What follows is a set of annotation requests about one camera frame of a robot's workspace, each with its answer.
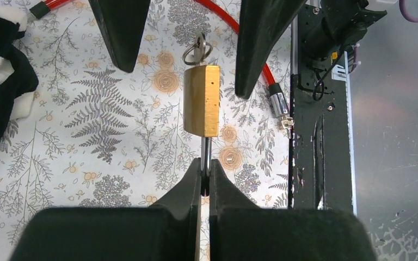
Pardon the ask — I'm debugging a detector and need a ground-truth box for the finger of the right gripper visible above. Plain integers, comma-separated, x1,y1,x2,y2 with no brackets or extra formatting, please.
89,0,150,73
235,0,306,100

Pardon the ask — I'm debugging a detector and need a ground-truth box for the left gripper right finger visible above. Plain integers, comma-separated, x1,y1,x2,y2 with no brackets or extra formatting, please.
209,159,376,260

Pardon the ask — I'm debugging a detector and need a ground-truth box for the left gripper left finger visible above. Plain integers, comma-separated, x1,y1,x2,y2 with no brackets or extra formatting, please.
11,159,201,260

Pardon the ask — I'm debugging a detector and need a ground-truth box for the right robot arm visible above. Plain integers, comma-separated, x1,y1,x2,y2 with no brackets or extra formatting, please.
90,1,386,100

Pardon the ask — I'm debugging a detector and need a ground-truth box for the floral tablecloth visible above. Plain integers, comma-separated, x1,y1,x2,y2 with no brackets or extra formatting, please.
0,1,288,260

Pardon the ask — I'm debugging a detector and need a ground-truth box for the black white striped cloth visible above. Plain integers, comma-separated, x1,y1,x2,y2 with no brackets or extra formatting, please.
0,5,39,139

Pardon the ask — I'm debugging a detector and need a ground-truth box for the red cable lock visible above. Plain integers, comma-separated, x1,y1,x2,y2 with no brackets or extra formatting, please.
28,0,296,131

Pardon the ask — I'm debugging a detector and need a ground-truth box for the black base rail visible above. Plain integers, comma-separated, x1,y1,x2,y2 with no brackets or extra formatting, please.
289,2,356,213

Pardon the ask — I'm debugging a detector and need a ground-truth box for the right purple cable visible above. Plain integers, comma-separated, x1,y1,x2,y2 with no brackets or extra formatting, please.
398,0,418,23

